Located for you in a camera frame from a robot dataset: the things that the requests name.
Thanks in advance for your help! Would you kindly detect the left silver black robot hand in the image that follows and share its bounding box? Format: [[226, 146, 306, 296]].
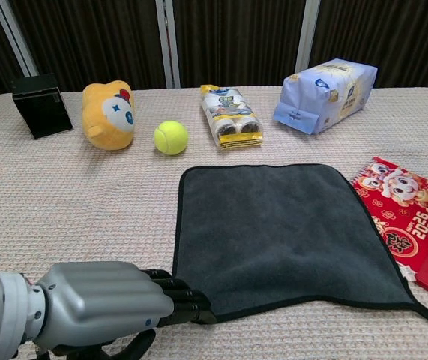
[[33, 261, 218, 360]]

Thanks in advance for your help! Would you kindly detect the pink and grey towel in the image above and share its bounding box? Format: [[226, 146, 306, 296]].
[[171, 163, 428, 331]]

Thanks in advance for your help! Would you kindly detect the beige woven tablecloth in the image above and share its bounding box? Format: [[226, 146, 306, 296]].
[[0, 85, 428, 360]]

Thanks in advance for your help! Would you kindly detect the yellow plush toy with face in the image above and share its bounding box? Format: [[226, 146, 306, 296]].
[[81, 79, 136, 152]]

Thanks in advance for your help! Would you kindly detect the yellow-green tennis ball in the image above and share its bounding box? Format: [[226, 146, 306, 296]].
[[154, 119, 189, 155]]

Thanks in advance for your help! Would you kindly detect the black box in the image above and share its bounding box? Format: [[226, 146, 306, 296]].
[[10, 73, 74, 140]]

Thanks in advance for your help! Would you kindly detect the yellow white pack of rolls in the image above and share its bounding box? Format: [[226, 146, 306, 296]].
[[199, 84, 265, 152]]

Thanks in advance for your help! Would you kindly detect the light blue tissue pack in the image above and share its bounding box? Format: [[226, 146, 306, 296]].
[[272, 57, 379, 137]]

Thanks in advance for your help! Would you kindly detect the red spiral desk calendar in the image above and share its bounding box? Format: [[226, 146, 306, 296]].
[[349, 156, 428, 295]]

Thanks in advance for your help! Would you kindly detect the white metal frame post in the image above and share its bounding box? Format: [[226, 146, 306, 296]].
[[0, 0, 39, 78], [295, 0, 322, 76], [154, 0, 181, 89]]

